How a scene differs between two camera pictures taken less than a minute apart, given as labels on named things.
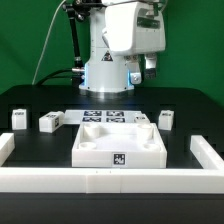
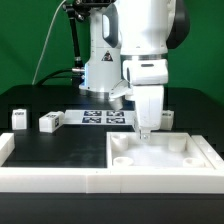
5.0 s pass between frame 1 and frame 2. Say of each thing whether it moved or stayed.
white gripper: moved
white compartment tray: moved
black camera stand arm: stayed
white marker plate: stayed
